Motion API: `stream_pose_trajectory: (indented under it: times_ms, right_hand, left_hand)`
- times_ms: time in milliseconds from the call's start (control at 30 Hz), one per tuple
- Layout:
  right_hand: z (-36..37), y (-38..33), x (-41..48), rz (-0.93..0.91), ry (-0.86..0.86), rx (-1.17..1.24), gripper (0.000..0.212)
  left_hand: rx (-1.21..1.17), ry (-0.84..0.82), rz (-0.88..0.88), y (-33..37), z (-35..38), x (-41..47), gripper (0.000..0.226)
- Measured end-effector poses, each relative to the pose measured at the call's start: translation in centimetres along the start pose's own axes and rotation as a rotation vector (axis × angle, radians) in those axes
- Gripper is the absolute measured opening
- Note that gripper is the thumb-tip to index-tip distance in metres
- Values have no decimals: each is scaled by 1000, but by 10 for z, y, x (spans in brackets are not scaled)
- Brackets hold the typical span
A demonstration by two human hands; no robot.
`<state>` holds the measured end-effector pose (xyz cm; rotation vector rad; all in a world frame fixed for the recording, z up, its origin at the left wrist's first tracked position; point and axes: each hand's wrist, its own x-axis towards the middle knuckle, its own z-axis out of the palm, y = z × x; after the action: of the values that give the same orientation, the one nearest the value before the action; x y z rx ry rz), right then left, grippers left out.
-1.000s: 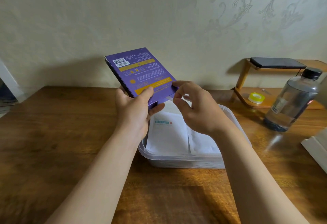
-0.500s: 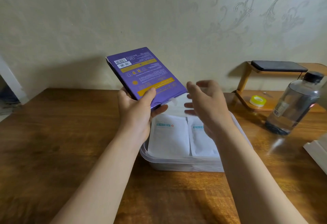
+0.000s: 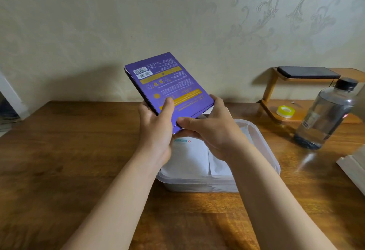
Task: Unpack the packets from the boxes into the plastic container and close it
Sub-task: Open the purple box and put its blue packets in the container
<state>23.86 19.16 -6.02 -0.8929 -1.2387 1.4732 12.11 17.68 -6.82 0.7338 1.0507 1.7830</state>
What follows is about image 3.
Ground person's left hand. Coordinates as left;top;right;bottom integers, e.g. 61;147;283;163
138;97;194;167

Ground person's right hand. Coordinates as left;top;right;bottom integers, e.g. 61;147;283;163
176;94;249;162

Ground clear plastic container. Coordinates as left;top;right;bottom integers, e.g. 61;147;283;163
156;119;281;193

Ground purple box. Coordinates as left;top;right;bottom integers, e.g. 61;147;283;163
124;52;215;135

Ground stack of white boxes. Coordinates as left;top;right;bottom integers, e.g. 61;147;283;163
336;144;365;196

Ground person's right forearm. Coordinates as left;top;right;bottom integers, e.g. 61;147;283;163
225;144;338;250

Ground person's left forearm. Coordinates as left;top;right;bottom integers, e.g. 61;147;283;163
61;150;171;250

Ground yellow tape roll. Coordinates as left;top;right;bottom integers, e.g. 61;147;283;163
276;105;296;118

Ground small wooden desk shelf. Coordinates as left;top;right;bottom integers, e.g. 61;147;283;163
260;67;365;124

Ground clear bottle with black cap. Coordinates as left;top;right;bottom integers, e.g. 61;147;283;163
294;77;359;150

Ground black smartphone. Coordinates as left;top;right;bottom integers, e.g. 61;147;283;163
277;66;341;79

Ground white bookshelf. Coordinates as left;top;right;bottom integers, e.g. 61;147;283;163
0;71;30;121

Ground dark blue bundle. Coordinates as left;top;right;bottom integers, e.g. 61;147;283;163
0;98;21;119

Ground white papers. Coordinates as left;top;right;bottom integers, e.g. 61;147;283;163
0;120;15;136

